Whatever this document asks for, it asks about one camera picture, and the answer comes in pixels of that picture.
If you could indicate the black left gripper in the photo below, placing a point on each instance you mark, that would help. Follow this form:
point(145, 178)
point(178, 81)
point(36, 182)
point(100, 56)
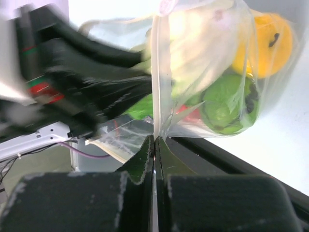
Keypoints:
point(79, 102)

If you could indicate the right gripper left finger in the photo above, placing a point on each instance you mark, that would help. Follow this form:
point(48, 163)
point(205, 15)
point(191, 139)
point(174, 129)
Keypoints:
point(119, 201)

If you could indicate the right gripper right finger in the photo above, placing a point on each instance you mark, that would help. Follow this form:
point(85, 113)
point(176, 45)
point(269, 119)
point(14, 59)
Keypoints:
point(188, 202)

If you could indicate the green fake lettuce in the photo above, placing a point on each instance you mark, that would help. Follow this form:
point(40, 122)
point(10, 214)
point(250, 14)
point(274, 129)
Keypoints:
point(142, 108)
point(190, 49)

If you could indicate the red fake tomato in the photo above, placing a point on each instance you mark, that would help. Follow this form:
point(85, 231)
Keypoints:
point(192, 117)

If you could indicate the green fake pepper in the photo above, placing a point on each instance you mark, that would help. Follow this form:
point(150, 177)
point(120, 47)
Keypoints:
point(230, 104)

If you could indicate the clear polka dot zip bag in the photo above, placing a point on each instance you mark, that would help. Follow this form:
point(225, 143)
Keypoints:
point(122, 137)

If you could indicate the yellow fake food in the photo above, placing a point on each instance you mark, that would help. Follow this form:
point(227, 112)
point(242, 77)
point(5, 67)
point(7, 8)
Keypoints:
point(269, 50)

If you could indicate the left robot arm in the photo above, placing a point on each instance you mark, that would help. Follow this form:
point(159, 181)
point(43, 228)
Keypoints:
point(16, 104)

